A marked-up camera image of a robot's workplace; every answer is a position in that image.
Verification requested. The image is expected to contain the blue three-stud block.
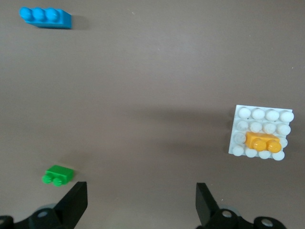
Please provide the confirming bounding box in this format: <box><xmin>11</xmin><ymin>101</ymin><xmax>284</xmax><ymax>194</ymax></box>
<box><xmin>19</xmin><ymin>6</ymin><xmax>72</xmax><ymax>30</ymax></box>

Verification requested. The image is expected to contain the brown table cover sheet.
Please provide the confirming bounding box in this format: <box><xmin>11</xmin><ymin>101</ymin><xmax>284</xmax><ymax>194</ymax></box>
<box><xmin>0</xmin><ymin>0</ymin><xmax>305</xmax><ymax>229</ymax></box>

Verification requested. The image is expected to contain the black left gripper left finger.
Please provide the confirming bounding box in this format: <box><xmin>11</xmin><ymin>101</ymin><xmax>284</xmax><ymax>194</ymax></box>
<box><xmin>27</xmin><ymin>181</ymin><xmax>88</xmax><ymax>229</ymax></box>

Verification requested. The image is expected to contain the white studded base plate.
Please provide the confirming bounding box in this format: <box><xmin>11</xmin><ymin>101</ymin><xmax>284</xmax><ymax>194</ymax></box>
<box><xmin>227</xmin><ymin>104</ymin><xmax>295</xmax><ymax>162</ymax></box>

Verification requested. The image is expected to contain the green two-stud block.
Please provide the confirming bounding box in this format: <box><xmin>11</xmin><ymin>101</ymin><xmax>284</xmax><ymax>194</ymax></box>
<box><xmin>41</xmin><ymin>164</ymin><xmax>75</xmax><ymax>187</ymax></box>

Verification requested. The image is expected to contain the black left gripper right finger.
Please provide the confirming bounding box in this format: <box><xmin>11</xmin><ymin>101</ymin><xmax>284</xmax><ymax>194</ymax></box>
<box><xmin>195</xmin><ymin>182</ymin><xmax>286</xmax><ymax>229</ymax></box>

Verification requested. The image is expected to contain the yellow two-stud block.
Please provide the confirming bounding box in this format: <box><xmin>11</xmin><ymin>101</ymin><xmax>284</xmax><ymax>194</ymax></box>
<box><xmin>244</xmin><ymin>131</ymin><xmax>282</xmax><ymax>153</ymax></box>

